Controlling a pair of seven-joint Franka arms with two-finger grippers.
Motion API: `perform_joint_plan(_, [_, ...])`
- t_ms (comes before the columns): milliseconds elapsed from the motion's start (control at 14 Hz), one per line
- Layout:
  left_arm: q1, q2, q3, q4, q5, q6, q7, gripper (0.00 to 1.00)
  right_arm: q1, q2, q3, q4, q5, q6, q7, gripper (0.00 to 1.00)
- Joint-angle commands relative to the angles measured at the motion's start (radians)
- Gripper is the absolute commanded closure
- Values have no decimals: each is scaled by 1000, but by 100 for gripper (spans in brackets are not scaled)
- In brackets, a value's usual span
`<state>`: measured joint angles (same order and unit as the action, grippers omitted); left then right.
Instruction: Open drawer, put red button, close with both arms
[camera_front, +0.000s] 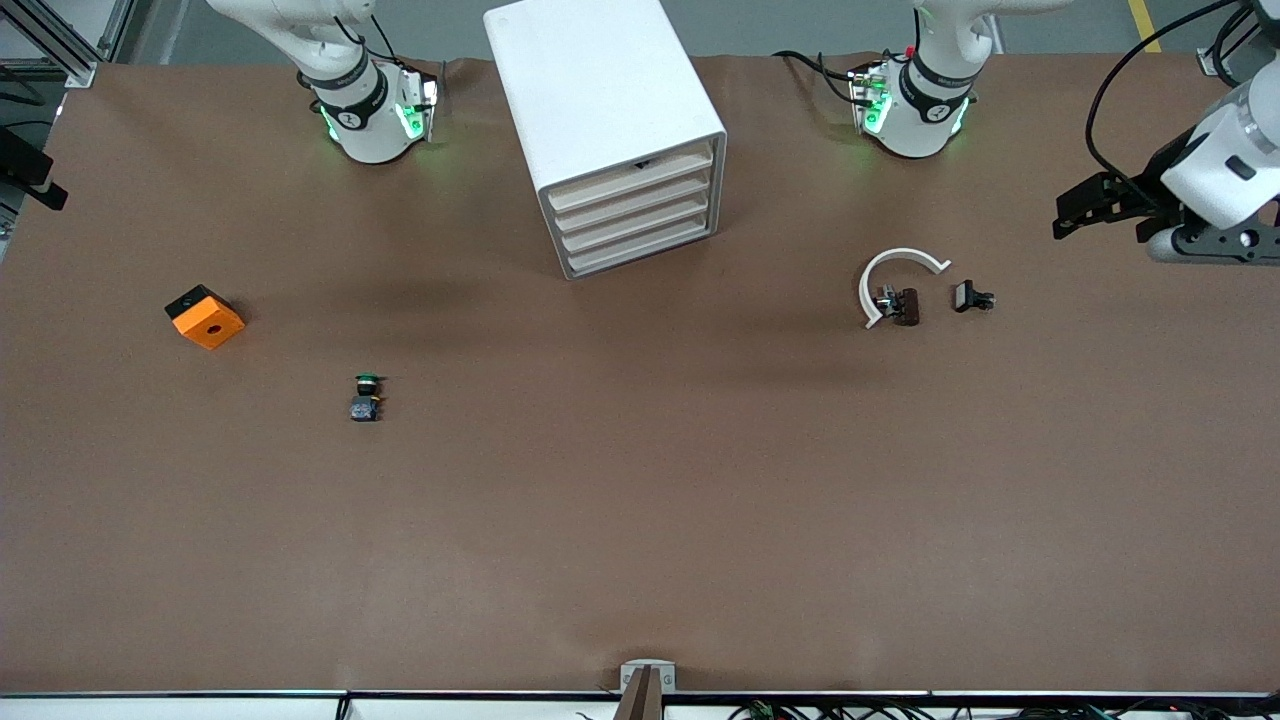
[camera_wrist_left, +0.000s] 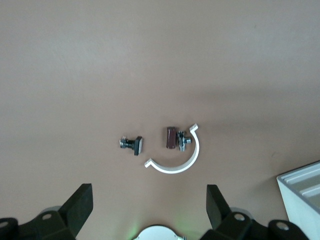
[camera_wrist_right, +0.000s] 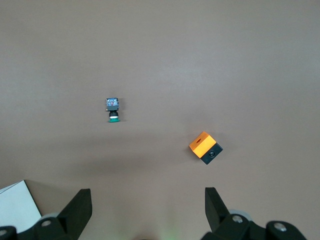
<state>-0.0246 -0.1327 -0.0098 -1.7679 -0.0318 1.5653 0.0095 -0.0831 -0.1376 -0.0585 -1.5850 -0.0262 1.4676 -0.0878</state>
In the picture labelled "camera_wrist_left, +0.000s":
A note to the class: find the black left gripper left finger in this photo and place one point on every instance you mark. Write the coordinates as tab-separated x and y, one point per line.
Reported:
75	210

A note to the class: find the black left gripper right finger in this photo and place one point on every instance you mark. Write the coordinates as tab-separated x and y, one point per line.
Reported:
217	207

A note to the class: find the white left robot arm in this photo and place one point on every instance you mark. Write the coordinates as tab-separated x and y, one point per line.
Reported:
157	233

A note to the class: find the black square push button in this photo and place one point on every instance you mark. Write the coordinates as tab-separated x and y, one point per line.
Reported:
137	146

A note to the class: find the white curved pipe clamp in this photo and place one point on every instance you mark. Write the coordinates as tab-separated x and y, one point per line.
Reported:
196	152

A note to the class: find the chrome valve fitting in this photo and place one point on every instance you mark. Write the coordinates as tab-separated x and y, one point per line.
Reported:
183	141

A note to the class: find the white divided plastic bin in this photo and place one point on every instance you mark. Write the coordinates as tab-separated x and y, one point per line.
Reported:
297	210

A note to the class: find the brown block with screw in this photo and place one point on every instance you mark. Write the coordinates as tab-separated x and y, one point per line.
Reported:
171	138

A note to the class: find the brown table mat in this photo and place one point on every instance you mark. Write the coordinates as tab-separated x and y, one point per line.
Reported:
150	62

